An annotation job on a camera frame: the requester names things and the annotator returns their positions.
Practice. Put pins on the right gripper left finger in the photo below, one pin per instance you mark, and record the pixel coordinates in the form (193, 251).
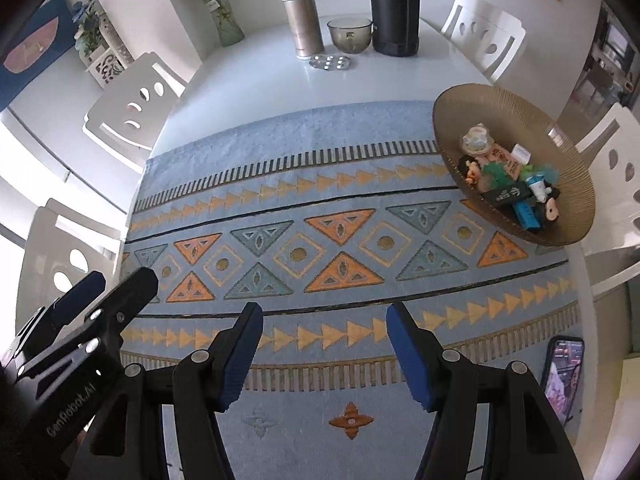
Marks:
(126, 440)

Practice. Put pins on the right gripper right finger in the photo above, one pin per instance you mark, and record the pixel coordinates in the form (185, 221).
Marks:
(525, 439)

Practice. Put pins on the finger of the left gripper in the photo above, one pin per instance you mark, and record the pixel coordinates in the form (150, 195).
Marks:
(43, 327)
(111, 316)

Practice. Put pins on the teal plastic toy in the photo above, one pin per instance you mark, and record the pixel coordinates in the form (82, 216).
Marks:
(494, 176)

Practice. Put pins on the light blue plastic toy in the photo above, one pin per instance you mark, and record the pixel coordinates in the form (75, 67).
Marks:
(548, 173)

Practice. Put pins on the green plastic toy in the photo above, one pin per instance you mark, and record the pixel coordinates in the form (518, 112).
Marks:
(528, 172)

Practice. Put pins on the small white box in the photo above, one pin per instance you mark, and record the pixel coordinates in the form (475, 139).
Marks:
(521, 155)

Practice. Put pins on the white plastic toy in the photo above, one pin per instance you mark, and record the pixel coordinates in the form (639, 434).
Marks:
(477, 141)

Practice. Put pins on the red black haired figurine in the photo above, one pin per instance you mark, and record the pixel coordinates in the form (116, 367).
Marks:
(547, 212)

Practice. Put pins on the white chair near left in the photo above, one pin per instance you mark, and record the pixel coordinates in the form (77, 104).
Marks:
(62, 247)

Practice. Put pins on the white chair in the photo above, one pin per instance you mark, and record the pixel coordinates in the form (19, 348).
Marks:
(490, 38)
(62, 247)
(129, 116)
(614, 173)

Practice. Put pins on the smartphone with lit screen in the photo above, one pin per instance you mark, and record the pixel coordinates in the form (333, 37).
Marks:
(561, 375)

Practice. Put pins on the white chair far left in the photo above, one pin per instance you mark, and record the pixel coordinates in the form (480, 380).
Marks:
(129, 116)

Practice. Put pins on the patterned blue table mat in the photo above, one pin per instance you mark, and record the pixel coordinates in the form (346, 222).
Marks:
(325, 218)

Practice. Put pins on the white carved shelf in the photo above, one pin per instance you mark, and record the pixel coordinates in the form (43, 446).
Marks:
(102, 51)

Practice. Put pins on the white chair near right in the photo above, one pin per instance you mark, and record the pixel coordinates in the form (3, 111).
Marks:
(614, 173)

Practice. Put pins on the woven brown round basket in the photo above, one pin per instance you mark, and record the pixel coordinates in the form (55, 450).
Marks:
(513, 120)

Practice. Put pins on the beige steel thermos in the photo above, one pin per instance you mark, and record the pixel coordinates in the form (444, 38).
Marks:
(305, 27)

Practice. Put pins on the white chair far right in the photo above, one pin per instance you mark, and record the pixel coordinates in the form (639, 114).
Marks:
(490, 38)

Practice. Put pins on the tall black thermos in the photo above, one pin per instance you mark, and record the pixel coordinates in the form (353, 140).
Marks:
(395, 27)

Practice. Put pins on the blue wall picture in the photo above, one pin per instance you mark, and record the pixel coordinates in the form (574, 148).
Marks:
(47, 36)

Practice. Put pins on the glass bowl with handle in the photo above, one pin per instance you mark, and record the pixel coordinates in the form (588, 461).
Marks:
(350, 34)

